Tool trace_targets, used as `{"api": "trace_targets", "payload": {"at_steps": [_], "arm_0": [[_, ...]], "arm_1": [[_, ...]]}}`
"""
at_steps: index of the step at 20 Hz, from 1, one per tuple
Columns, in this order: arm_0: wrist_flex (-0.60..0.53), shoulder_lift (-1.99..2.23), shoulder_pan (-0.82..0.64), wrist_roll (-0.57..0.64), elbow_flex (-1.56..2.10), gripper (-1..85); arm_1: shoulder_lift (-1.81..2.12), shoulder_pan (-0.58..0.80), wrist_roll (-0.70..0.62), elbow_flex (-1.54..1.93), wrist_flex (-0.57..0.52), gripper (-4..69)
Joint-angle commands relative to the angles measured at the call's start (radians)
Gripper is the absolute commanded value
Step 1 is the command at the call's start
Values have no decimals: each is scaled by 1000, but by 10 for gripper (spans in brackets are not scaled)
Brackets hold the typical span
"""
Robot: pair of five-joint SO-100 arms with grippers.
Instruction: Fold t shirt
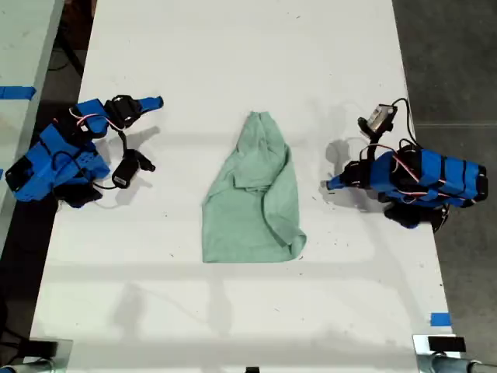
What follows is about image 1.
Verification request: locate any short blue tape strip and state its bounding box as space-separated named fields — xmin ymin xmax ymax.
xmin=429 ymin=312 xmax=453 ymax=328

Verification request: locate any black floor cable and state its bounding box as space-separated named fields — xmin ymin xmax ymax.
xmin=46 ymin=21 xmax=85 ymax=78

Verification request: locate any pale side table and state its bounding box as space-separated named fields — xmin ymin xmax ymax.
xmin=0 ymin=0 xmax=66 ymax=242

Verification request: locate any silver black camera box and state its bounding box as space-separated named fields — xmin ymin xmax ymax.
xmin=356 ymin=103 xmax=398 ymax=138

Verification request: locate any metal table bracket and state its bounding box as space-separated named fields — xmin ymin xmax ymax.
xmin=0 ymin=338 xmax=74 ymax=373
xmin=412 ymin=333 xmax=497 ymax=373

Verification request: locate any small black box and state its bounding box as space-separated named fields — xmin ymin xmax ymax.
xmin=29 ymin=340 xmax=59 ymax=357
xmin=427 ymin=336 xmax=466 ymax=353

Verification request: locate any long blue tape strip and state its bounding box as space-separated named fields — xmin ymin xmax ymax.
xmin=0 ymin=85 xmax=37 ymax=100

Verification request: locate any pale green T-shirt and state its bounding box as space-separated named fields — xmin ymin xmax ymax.
xmin=200 ymin=110 xmax=308 ymax=264

